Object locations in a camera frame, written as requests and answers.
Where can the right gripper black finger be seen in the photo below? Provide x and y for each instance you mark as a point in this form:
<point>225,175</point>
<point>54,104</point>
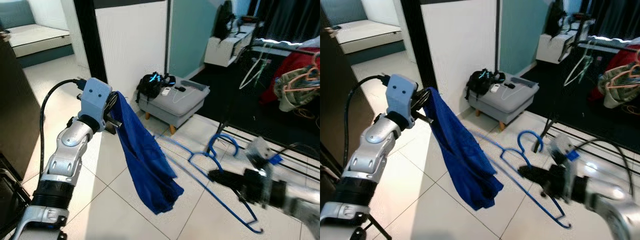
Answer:
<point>224,175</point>
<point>226,184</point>
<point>534,178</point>
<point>532,170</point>

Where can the blue plastic hanger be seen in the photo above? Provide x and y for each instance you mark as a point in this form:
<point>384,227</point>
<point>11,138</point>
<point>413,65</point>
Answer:
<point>527,132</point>
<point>226,135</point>

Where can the blue mesh garment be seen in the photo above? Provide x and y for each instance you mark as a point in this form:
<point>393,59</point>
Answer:
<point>465,160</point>
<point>145,165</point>

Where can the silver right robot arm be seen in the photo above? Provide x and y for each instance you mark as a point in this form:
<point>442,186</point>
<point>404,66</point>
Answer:
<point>300,200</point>
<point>615,200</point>

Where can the black shoulder bag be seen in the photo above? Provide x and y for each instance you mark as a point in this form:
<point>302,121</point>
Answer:
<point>555,20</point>
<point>223,22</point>

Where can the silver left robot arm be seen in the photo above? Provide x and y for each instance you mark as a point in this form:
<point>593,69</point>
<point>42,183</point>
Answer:
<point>370,160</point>
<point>65,160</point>

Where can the black metal clothes rack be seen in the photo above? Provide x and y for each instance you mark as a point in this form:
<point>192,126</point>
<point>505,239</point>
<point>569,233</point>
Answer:
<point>222,125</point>
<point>550,127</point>

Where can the black backpack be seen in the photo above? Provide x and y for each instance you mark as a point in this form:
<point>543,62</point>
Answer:
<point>150,90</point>
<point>480,85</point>

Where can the white remote control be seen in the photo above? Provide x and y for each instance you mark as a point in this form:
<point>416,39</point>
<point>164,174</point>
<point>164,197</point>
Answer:
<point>495,88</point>
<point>166,92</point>

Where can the small black remote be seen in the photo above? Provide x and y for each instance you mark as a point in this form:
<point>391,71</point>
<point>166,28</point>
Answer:
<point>180,89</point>
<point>510,85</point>

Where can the grey fabric ottoman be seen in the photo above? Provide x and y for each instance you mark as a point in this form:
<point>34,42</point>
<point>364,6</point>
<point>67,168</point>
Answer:
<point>185,102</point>
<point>515,97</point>

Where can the white cushioned window bench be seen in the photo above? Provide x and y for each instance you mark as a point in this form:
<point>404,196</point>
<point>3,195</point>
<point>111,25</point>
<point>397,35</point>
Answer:
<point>40,37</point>
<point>370,35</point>

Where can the dark wooden door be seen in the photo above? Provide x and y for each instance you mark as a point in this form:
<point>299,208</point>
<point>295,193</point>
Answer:
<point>332,100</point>
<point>15,100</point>

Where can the grey patterned garment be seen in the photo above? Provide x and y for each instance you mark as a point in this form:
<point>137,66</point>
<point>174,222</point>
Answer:
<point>617,95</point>
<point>295,97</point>

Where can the black folding chair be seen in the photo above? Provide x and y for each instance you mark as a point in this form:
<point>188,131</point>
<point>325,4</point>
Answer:
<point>372,230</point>
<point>12,200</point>

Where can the white shelf unit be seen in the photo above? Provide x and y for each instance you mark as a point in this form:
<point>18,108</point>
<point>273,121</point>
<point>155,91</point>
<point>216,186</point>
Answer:
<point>220,50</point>
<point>550,47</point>

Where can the dark window curtain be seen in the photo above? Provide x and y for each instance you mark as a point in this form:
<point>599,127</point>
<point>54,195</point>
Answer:
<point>615,17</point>
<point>290,20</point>

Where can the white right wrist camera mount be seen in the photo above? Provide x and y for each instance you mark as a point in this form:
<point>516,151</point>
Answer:
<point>259,150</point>
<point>560,147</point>

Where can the black door frame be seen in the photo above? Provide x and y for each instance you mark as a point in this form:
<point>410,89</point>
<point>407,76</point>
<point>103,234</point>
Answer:
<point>90,40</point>
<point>415,40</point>

